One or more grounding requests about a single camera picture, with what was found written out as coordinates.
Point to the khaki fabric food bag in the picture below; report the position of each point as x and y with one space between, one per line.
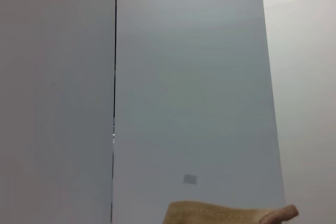
210 213

